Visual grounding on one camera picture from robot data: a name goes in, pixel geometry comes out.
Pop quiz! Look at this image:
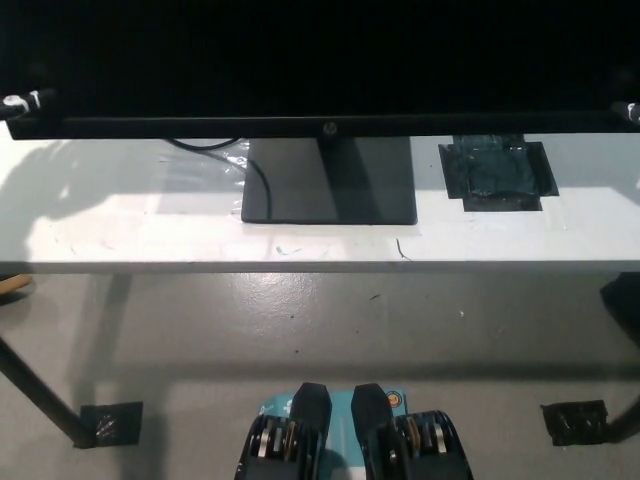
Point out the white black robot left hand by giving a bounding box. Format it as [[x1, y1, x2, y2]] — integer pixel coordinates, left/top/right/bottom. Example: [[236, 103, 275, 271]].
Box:
[[0, 88, 58, 122]]

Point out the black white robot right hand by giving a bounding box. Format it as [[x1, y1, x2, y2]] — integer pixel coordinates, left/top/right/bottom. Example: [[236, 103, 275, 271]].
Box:
[[611, 100, 640, 124]]

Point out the black HP monitor screen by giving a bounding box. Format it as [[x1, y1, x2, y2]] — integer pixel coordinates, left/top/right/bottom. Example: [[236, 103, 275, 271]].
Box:
[[0, 0, 640, 142]]

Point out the black glossy monitor stand base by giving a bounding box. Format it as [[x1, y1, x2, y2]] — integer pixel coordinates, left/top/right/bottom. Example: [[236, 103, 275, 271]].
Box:
[[240, 135, 420, 227]]

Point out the black tape patch on table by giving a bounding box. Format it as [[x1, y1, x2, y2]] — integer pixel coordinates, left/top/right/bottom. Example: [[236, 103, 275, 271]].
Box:
[[437, 133, 561, 214]]

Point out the light wooden piece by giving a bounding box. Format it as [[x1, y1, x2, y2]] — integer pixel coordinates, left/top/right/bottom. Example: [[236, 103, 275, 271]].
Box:
[[0, 273, 34, 307]]

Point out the black bulky floor object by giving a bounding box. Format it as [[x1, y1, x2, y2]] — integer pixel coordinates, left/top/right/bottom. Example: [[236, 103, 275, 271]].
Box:
[[599, 272, 640, 347]]

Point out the clear plastic film sheet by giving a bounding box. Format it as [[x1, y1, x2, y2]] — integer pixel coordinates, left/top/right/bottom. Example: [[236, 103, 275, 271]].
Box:
[[157, 141, 252, 217]]

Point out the black metal table leg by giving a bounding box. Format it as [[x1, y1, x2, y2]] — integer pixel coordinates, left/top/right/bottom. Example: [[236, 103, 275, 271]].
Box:
[[0, 334, 97, 450]]

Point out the black monitor cable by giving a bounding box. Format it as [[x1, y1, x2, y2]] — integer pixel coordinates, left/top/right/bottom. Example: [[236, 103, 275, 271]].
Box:
[[167, 137, 274, 207]]

